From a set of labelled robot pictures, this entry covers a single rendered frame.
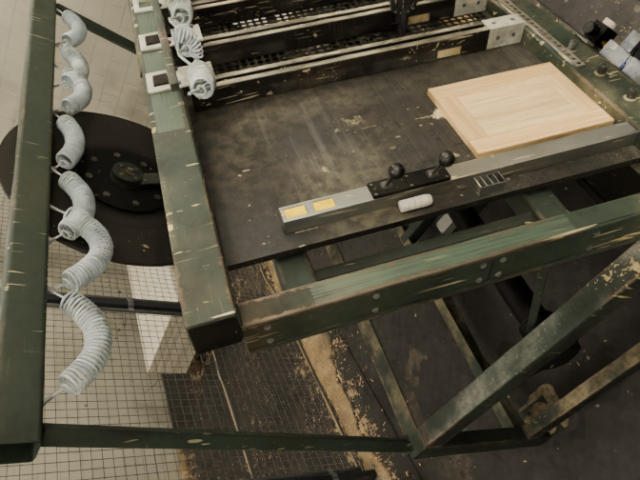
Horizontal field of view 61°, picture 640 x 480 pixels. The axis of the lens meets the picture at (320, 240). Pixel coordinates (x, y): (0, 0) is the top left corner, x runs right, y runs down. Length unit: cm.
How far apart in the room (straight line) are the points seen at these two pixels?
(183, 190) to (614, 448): 202
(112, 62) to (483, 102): 568
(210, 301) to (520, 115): 101
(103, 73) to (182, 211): 578
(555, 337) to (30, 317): 145
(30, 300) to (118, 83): 562
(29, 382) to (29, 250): 40
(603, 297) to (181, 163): 120
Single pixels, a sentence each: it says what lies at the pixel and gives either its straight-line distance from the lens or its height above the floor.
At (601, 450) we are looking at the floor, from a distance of 266.
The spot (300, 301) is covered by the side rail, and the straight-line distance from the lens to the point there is 109.
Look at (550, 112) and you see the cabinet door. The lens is 166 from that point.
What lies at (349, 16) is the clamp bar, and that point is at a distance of 194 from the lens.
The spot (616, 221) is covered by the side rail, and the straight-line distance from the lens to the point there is 135.
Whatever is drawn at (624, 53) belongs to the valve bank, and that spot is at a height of 74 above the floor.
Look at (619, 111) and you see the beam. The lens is 168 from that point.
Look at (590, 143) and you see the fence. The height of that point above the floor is 102.
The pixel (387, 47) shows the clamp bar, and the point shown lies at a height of 131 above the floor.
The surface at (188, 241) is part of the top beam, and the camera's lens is 116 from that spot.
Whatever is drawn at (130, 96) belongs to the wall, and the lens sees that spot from 708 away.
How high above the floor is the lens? 230
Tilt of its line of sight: 33 degrees down
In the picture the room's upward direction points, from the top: 80 degrees counter-clockwise
